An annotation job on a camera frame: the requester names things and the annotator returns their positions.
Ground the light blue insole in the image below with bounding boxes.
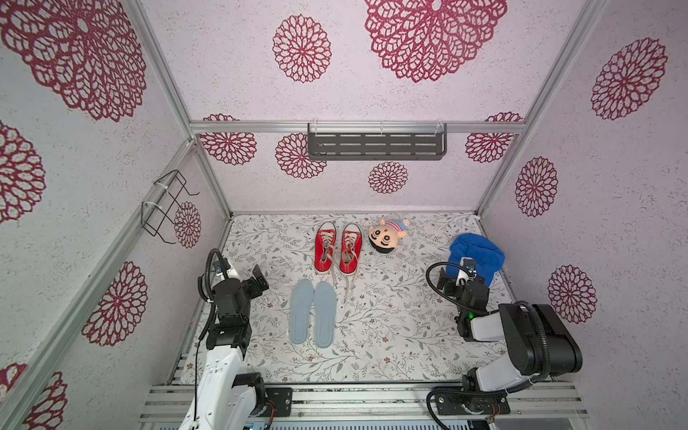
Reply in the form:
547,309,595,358
290,279,315,345
314,281,337,349

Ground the red sneaker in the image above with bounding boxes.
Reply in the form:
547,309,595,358
340,223,363,275
314,221,337,272

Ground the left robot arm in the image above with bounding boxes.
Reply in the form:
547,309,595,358
179,266,269,429

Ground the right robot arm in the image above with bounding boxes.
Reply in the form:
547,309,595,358
428,264,583,408

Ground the blue cap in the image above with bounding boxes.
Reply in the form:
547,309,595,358
449,233,505,288

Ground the plush doll head toy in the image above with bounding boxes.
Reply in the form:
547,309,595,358
367,218,410,254

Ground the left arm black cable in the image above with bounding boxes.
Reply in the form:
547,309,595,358
196,248,229,345

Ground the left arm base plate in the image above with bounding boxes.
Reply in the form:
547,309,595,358
252,387,294,419

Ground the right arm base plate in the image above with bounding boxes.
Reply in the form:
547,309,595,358
426,387,511,416

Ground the black wire wall rack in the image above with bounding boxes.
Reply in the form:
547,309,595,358
140,169,202,249

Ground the grey wall shelf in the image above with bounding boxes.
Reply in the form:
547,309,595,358
306,124,448,161

